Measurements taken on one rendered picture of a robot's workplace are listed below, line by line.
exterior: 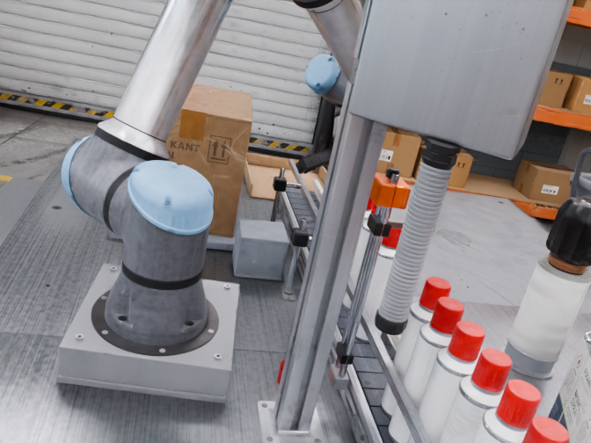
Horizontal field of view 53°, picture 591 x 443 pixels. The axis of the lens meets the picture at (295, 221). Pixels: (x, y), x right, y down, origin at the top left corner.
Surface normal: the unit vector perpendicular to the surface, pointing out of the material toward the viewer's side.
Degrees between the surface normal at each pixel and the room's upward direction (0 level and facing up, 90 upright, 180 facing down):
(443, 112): 90
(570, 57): 90
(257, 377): 0
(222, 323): 2
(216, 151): 90
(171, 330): 75
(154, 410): 0
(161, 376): 90
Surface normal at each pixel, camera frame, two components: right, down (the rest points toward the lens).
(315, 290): 0.15, 0.40
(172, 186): 0.29, -0.83
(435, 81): -0.43, 0.26
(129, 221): -0.66, 0.15
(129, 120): -0.20, -0.02
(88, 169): -0.46, -0.19
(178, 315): 0.58, 0.15
